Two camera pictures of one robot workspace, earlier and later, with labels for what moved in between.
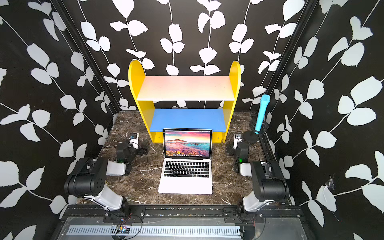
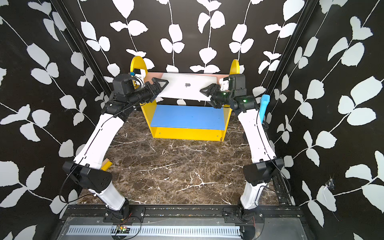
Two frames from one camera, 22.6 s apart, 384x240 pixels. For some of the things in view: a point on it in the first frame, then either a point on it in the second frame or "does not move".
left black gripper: [140, 152] -> [156, 88]
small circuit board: [123, 229] does not move
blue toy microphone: [265, 99] does not move
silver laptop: [187, 164] -> [187, 86]
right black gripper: [231, 152] -> [214, 87]
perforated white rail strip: [157, 230] does not move
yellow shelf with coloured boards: [147, 89] does not move
